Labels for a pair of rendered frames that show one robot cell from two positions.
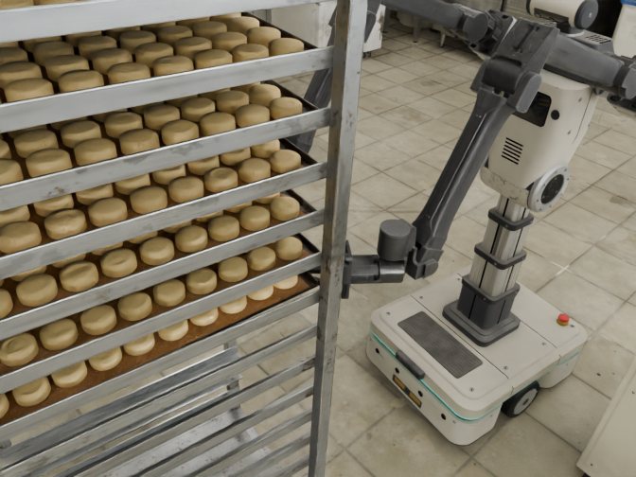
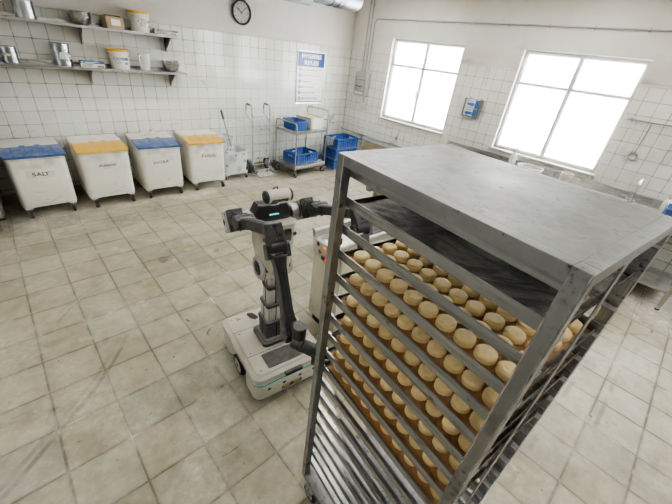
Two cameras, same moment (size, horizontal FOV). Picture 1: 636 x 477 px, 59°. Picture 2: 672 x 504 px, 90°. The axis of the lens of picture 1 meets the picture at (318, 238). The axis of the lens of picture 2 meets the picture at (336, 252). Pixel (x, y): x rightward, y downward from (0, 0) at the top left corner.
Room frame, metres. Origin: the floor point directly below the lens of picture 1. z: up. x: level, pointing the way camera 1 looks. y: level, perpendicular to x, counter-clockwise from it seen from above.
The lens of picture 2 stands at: (1.17, 1.15, 2.05)
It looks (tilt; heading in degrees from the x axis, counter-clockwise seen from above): 31 degrees down; 268
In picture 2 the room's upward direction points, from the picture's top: 7 degrees clockwise
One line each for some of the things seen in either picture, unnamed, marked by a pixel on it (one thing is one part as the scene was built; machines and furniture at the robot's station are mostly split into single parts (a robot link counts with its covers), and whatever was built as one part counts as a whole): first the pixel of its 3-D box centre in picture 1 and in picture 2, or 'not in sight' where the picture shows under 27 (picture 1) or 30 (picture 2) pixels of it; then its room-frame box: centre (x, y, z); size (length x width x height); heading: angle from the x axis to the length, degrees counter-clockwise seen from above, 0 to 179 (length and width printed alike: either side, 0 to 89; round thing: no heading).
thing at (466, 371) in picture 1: (476, 326); (272, 336); (1.49, -0.59, 0.24); 0.68 x 0.53 x 0.41; 127
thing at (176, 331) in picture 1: (172, 326); not in sight; (0.68, 0.24, 0.97); 0.05 x 0.05 x 0.02
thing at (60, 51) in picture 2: not in sight; (61, 54); (4.38, -3.14, 1.67); 0.18 x 0.18 x 0.22
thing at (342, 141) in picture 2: not in sight; (340, 141); (1.11, -5.78, 0.50); 0.60 x 0.40 x 0.20; 47
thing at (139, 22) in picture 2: not in sight; (139, 21); (3.75, -3.75, 2.09); 0.25 x 0.24 x 0.21; 134
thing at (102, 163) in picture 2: not in sight; (103, 170); (4.17, -3.05, 0.38); 0.64 x 0.54 x 0.77; 135
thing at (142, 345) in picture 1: (138, 341); not in sight; (0.64, 0.29, 0.97); 0.05 x 0.05 x 0.02
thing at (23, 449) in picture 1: (132, 399); (351, 499); (0.94, 0.47, 0.42); 0.64 x 0.03 x 0.03; 127
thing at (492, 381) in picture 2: not in sight; (407, 306); (0.94, 0.47, 1.50); 0.64 x 0.03 x 0.03; 127
